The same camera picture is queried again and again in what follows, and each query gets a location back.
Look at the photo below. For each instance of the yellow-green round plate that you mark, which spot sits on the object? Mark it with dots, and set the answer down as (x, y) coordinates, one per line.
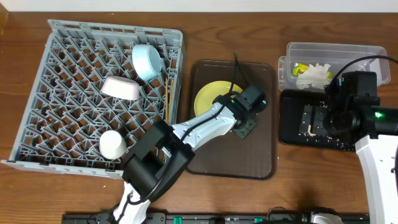
(206, 95)

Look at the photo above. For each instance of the green snack wrapper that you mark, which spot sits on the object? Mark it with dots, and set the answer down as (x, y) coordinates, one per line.
(299, 68)

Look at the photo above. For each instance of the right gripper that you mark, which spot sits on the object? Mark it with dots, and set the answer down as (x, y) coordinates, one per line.
(331, 121)

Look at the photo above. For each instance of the dark brown serving tray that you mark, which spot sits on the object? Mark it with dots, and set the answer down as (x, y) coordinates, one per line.
(230, 156)

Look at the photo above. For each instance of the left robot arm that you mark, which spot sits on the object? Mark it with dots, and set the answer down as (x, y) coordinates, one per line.
(156, 162)

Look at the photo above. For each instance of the white tissue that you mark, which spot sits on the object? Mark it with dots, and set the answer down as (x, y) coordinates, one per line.
(317, 76)

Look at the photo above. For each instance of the clear plastic bin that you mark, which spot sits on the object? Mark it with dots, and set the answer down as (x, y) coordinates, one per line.
(310, 53)

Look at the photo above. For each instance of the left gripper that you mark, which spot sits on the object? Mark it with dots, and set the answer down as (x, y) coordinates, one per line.
(245, 127)

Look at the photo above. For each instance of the food scraps rice pile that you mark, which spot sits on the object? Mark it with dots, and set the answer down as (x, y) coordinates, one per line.
(308, 138)

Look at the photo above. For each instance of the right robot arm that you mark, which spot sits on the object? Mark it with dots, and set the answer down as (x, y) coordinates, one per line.
(353, 115)

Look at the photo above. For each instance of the white cup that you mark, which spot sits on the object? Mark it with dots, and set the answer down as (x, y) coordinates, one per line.
(112, 145)

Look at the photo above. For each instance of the light blue bowl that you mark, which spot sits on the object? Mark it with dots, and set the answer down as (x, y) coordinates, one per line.
(146, 61)

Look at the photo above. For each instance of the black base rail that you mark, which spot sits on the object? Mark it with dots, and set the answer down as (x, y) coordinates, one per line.
(163, 218)

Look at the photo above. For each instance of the wooden chopstick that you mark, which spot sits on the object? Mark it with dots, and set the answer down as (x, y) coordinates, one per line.
(167, 100)
(170, 100)

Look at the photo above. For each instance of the black waste tray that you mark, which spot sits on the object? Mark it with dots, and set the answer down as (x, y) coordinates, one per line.
(292, 103)

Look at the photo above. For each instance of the grey plastic dish rack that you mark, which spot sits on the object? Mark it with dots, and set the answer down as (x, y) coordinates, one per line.
(66, 112)

